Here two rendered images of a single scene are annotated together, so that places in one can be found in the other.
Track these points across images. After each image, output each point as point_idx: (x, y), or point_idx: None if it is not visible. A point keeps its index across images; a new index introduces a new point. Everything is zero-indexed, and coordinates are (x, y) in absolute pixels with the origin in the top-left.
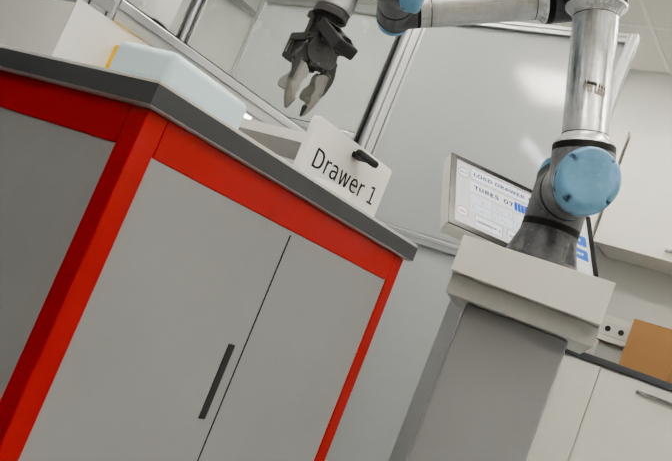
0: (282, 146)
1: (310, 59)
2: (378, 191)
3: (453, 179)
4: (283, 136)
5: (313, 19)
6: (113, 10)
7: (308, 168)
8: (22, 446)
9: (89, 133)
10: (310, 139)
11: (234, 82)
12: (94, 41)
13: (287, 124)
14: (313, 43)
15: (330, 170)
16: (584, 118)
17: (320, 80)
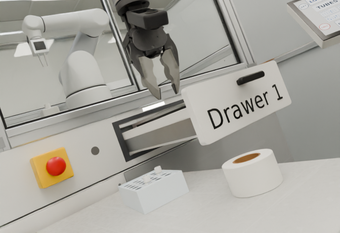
0: (182, 129)
1: (144, 50)
2: (279, 83)
3: (302, 15)
4: (177, 120)
5: (126, 20)
6: (6, 142)
7: (214, 133)
8: None
9: None
10: (194, 112)
11: (133, 95)
12: (11, 173)
13: (188, 82)
14: (135, 38)
15: (232, 113)
16: None
17: (166, 56)
